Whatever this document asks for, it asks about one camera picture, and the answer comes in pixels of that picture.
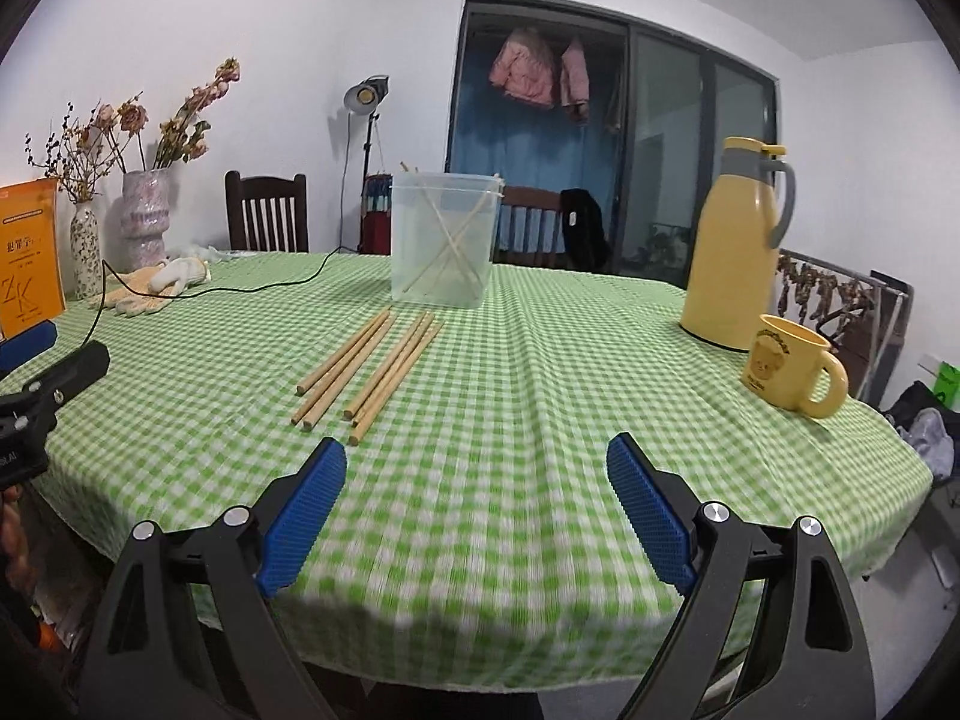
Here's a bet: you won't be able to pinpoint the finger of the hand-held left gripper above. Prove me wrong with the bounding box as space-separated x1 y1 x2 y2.
0 319 59 374
0 341 112 430

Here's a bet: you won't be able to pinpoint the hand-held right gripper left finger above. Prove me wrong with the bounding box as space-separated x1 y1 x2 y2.
79 436 347 720

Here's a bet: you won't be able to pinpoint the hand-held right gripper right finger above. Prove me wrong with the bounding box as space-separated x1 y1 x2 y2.
606 433 877 720

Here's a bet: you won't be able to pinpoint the row of wooden chopsticks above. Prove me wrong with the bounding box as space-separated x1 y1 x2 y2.
291 306 445 445

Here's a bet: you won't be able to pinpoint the clear plastic container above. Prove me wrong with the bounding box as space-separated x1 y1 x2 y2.
390 170 505 310

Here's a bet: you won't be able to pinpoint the person's left hand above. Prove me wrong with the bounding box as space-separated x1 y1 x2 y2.
0 489 35 593

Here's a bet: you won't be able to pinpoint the orange book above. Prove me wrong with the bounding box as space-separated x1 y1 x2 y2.
0 178 67 340

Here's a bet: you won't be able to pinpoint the beige knit glove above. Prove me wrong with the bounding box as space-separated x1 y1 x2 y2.
88 266 181 316

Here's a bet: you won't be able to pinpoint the small floral vase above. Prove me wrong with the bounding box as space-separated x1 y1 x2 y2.
70 204 101 301

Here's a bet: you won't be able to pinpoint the white knit glove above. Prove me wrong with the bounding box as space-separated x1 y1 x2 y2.
148 256 209 295

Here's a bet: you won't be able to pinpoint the pink speckled vase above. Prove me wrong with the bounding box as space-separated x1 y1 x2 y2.
120 169 172 271

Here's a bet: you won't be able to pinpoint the dried thin twigs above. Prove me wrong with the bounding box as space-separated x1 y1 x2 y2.
26 101 121 207

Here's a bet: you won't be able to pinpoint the green checked tablecloth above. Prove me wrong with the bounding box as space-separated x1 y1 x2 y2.
30 251 935 691

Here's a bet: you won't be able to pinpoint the yellow bear mug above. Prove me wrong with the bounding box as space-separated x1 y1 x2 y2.
741 313 850 419

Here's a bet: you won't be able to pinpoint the dried pink flowers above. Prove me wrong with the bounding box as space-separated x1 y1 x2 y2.
94 56 241 173

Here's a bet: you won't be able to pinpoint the dark wooden chair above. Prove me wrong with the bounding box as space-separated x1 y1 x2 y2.
224 170 310 254
495 186 575 267

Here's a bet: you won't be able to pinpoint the yellow thermos jug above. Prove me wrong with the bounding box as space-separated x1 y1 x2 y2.
679 136 797 351

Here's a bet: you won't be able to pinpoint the balcony potted plants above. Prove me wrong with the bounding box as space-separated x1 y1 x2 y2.
649 223 695 267

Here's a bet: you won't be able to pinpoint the grey metal rack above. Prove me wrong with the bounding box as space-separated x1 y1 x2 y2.
776 249 916 402

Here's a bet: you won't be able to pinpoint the black bag with clothes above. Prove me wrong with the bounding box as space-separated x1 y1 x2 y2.
885 381 957 477

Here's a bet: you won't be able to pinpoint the black garment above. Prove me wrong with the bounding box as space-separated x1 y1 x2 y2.
559 187 612 271

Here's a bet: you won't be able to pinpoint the black framed sliding door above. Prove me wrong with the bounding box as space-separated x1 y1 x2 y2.
446 0 781 290

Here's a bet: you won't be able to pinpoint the blue curtain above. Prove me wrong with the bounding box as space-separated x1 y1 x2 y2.
450 82 623 256

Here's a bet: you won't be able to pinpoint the studio light on stand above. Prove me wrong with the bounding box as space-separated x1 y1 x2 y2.
341 73 391 252

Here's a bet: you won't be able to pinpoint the small pink jacket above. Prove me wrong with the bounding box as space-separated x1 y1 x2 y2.
560 37 591 125

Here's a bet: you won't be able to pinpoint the large pink jacket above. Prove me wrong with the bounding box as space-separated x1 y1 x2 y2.
489 26 557 106

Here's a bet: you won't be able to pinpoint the black cable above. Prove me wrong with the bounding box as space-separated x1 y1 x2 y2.
71 247 338 353

